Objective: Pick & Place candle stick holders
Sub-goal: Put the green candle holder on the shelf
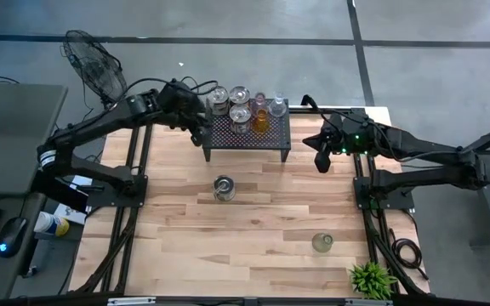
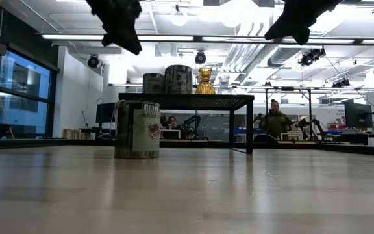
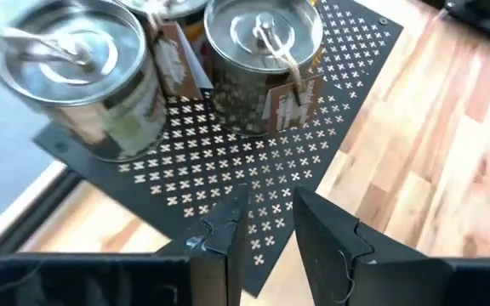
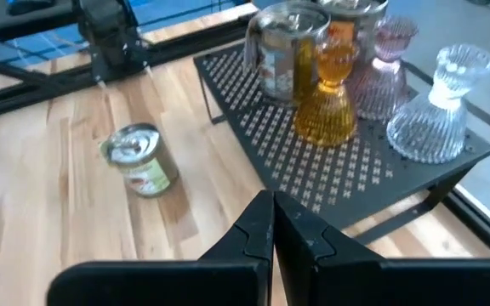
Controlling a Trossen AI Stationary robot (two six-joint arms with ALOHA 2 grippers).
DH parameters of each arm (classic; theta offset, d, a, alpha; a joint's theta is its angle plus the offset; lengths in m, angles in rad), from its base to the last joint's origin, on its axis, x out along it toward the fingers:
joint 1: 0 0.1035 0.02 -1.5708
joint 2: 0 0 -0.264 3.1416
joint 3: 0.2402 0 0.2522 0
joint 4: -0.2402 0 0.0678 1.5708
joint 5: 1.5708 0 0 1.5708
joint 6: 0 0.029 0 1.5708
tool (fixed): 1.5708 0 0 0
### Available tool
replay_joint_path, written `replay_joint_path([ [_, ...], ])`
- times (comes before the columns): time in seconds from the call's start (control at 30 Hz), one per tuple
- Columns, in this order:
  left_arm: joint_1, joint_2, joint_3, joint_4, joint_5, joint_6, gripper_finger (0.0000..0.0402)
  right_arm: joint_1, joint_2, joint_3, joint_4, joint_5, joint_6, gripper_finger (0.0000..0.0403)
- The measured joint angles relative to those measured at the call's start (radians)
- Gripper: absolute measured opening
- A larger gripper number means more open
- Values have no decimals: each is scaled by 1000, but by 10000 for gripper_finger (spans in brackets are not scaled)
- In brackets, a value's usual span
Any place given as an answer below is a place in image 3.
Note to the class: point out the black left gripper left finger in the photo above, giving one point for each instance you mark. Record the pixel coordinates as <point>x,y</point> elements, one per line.
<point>219,263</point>

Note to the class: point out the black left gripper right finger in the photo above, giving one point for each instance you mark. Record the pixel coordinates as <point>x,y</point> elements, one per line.
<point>347,272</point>

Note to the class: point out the orange-label silver candle tin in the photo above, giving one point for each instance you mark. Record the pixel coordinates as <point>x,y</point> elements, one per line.
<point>181,59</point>

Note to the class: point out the silver candle tin brown tag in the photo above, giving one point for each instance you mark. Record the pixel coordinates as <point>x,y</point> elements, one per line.
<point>262,38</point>

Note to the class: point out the green-label silver candle tin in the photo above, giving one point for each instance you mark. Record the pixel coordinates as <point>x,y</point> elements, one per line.
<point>79,64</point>

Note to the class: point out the black perforated metal shelf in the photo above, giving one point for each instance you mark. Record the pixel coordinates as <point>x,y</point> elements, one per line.
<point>236,170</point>

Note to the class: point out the black aluminium rig frame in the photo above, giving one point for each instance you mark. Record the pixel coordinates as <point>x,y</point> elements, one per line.
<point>24,212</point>

